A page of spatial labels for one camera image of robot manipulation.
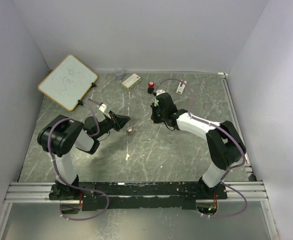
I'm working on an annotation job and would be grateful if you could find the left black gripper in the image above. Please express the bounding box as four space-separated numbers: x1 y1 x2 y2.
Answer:
94 110 131 139

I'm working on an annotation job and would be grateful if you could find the silver keys bunch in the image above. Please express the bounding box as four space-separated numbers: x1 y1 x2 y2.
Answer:
126 127 135 136

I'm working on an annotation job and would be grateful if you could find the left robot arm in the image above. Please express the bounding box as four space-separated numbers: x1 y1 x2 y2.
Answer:
37 111 131 200

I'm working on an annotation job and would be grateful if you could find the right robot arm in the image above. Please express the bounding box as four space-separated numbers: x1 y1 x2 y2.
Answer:
151 90 246 199

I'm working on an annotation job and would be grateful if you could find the red black stamp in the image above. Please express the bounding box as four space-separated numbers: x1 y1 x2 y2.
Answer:
147 81 155 94

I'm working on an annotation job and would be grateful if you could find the white plastic clip tool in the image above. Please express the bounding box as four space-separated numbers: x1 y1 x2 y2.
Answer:
176 80 187 95

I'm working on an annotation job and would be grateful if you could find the green white small box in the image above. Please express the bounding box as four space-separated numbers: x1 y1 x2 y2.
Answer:
121 73 141 91

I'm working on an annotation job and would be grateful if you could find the clear plastic cup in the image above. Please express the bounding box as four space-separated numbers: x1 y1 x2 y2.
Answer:
114 68 124 80

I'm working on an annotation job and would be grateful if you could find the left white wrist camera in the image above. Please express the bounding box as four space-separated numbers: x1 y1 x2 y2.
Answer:
98 102 109 113

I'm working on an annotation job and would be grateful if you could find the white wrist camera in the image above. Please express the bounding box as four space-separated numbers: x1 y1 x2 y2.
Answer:
154 89 166 96
98 102 109 113

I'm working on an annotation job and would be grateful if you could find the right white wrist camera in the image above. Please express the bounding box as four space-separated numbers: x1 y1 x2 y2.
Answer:
154 89 166 96

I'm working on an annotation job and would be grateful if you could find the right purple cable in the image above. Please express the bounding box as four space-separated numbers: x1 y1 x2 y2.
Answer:
154 78 249 219

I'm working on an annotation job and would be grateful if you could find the small whiteboard with yellow frame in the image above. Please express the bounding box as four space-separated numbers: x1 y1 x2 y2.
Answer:
38 54 98 112

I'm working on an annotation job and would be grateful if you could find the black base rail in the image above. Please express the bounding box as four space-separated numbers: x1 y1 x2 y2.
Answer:
48 181 227 211

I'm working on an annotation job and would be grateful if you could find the white corner bracket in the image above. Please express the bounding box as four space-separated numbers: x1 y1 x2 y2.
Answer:
217 72 229 78

